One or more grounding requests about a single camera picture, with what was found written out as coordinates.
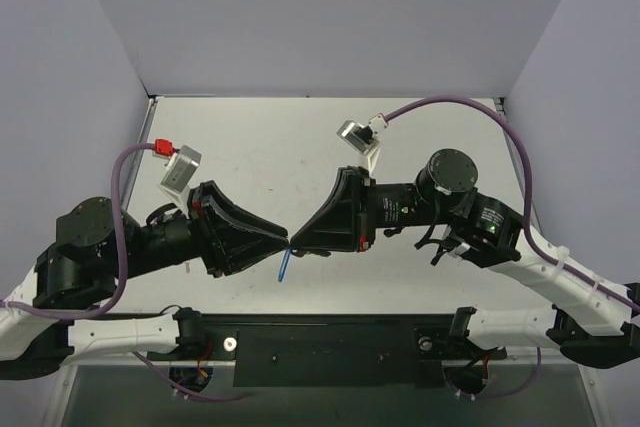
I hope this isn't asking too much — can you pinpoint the blue key tag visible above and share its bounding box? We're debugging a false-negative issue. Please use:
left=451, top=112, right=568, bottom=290
left=277, top=248, right=292, bottom=283

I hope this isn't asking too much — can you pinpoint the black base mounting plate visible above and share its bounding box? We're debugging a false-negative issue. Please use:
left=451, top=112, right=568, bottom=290
left=148, top=314, right=507, bottom=388

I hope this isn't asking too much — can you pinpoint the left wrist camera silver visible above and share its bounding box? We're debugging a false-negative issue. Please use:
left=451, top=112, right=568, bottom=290
left=158, top=145, right=202, bottom=215

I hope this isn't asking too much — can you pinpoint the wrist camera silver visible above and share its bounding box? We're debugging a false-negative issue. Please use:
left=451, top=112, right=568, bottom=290
left=158, top=145, right=202, bottom=215
left=337, top=114, right=388, bottom=174

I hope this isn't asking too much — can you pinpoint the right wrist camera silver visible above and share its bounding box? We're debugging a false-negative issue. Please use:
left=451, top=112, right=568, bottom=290
left=337, top=114, right=388, bottom=174

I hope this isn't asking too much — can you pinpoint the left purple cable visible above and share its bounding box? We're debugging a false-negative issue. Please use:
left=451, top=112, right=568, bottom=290
left=0, top=137, right=176, bottom=321

